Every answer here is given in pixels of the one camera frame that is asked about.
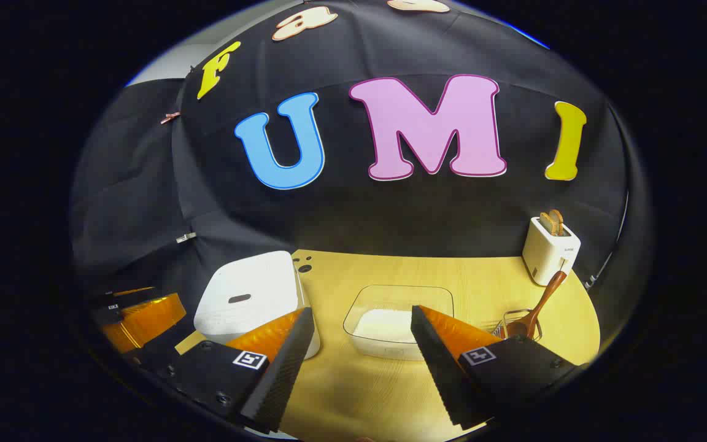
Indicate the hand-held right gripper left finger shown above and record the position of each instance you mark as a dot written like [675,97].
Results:
[286,368]

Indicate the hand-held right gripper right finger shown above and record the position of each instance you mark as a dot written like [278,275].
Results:
[442,374]

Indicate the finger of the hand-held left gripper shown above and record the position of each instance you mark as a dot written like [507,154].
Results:
[135,291]
[145,319]

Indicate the white rice heap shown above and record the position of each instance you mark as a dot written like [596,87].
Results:
[384,325]

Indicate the white rice cooker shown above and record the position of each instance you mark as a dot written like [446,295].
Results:
[249,294]

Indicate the brown wooden spoon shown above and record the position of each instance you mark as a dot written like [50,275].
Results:
[544,301]

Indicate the white clip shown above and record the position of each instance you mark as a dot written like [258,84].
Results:
[186,237]

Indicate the clear plastic container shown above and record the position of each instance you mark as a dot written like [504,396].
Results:
[390,294]

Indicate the white toaster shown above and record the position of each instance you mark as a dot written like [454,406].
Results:
[547,255]

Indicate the black backdrop cloth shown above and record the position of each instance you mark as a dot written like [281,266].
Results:
[353,221]

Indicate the pink clip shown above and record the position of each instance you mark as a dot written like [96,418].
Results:
[170,118]

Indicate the brown toast slice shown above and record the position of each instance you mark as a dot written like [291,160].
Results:
[558,221]
[547,224]

